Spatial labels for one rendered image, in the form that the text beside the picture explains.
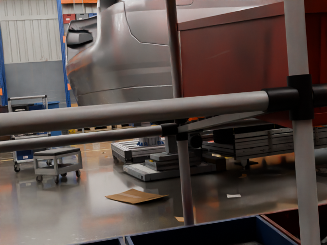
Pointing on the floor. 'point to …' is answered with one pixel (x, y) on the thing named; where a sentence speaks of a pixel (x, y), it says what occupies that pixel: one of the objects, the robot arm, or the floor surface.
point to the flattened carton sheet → (134, 196)
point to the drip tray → (320, 172)
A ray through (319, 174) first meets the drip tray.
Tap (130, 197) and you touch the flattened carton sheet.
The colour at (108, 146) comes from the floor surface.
